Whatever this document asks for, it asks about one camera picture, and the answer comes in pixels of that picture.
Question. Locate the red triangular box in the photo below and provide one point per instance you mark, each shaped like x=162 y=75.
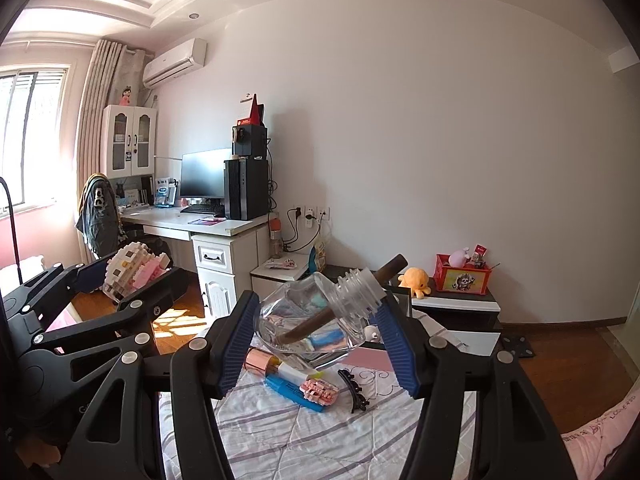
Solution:
x=255 y=110

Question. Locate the dark jacket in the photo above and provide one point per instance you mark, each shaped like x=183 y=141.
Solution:
x=97 y=210

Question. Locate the white air conditioner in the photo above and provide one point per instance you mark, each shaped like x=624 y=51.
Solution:
x=172 y=62

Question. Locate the blue carton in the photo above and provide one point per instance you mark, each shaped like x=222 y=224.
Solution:
x=165 y=192

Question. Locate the pink storage box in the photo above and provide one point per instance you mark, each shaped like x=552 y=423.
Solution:
x=372 y=360

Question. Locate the window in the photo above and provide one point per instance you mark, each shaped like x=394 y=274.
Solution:
x=30 y=135

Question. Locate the pink blanket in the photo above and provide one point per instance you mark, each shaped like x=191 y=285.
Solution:
x=600 y=445

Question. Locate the black computer monitor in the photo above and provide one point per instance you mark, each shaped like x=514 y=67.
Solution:
x=205 y=172

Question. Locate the pink white block figure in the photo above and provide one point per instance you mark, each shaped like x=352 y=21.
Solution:
x=130 y=270

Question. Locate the black computer tower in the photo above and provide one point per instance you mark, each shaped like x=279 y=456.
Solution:
x=245 y=190

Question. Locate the black curved pole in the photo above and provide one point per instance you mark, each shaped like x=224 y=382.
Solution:
x=15 y=240

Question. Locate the white desk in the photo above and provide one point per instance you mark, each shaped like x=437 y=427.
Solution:
x=165 y=217

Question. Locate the pink doll figure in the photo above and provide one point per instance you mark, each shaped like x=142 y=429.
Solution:
x=126 y=96

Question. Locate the small printed packet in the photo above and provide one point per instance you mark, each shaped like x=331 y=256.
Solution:
x=280 y=263

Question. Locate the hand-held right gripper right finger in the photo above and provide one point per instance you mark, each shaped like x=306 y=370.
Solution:
x=395 y=345

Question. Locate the pink mouse pad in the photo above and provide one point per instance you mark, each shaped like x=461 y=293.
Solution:
x=205 y=220

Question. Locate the small red tag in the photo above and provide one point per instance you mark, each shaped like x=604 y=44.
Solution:
x=480 y=249

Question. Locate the red toy crate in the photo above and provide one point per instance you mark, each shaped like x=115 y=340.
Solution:
x=462 y=280

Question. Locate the printed snack bag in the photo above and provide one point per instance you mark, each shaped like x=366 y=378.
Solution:
x=318 y=255

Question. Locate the bottle with red cap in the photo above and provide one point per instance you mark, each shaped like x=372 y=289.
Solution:
x=275 y=240

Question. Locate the yellow highlighter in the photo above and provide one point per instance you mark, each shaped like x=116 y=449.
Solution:
x=292 y=372

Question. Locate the black box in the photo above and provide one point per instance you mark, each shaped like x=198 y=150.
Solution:
x=252 y=140

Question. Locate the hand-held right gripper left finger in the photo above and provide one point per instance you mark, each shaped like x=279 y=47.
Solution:
x=240 y=340

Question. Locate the white hutch cabinet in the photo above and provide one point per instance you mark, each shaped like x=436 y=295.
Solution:
x=127 y=140

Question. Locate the blue highlighter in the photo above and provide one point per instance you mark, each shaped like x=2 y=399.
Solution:
x=285 y=390

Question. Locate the black bathroom scale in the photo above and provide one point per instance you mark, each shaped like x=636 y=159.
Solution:
x=517 y=346

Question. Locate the beige curtain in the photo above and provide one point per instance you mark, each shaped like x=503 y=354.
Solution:
x=97 y=110

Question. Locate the black hair clip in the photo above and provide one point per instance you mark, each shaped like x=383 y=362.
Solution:
x=356 y=390

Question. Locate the small white side table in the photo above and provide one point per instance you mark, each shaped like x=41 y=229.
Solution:
x=285 y=276

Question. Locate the pink plush toy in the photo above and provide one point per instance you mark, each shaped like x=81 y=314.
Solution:
x=457 y=258

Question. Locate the yellow octopus plush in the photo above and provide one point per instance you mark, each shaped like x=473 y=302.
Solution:
x=415 y=280

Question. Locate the black keyboard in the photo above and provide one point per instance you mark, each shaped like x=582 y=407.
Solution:
x=202 y=208

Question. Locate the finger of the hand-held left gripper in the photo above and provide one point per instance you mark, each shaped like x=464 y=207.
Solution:
x=92 y=275
x=165 y=287

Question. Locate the striped white bedsheet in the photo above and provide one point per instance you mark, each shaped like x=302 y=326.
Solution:
x=325 y=445

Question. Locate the black office chair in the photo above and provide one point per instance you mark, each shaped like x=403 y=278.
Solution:
x=142 y=245

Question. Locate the white wall sockets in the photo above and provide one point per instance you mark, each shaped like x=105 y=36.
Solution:
x=320 y=212

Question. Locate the brown stick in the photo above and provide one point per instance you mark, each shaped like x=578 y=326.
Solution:
x=392 y=265

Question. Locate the black and white low cabinet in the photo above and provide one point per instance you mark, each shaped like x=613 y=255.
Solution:
x=450 y=305

